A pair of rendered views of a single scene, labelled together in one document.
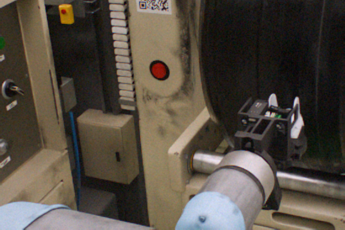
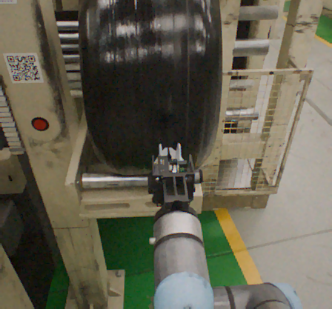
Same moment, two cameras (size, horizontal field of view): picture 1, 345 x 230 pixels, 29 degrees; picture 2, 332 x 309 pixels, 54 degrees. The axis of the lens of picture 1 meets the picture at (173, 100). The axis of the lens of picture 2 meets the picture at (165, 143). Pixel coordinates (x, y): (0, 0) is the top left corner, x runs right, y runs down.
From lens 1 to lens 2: 0.46 m
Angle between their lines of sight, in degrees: 28
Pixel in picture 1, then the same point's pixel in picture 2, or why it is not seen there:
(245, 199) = (203, 264)
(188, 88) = (65, 133)
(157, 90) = (41, 138)
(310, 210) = not seen: hidden behind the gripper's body
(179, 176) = (76, 197)
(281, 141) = (189, 187)
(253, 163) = (189, 223)
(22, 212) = not seen: outside the picture
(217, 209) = (194, 293)
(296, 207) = not seen: hidden behind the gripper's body
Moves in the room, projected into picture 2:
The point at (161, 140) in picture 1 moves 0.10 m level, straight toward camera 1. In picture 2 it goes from (50, 170) to (61, 191)
